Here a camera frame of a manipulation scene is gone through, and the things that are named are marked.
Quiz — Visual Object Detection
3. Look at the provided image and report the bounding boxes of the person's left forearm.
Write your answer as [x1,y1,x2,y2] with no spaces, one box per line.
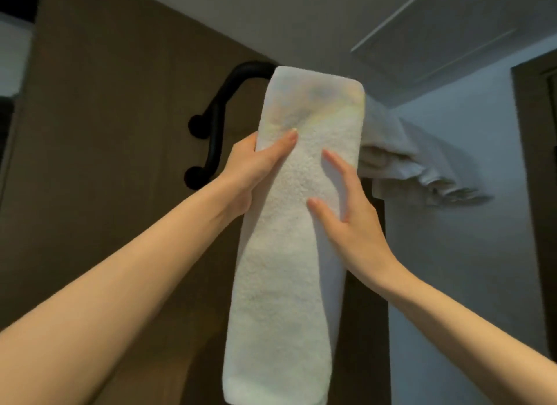
[0,178,244,405]

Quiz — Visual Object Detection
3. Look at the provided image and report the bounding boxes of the person's right hand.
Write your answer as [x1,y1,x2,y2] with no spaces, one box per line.
[306,149,401,295]

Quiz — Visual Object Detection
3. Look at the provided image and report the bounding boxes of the person's right forearm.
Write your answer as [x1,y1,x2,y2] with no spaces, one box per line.
[378,263,557,405]

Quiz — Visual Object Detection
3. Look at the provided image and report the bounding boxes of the white ceiling access hatch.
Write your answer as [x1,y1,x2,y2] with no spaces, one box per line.
[350,0,557,88]

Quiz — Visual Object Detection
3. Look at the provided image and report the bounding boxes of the person's left hand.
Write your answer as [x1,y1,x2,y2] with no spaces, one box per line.
[222,128,299,220]

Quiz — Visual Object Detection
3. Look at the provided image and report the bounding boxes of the wooden back panel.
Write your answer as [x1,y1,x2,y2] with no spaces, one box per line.
[0,0,392,405]

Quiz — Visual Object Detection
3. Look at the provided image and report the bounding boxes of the black towel rail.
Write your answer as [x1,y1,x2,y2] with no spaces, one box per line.
[184,60,279,190]

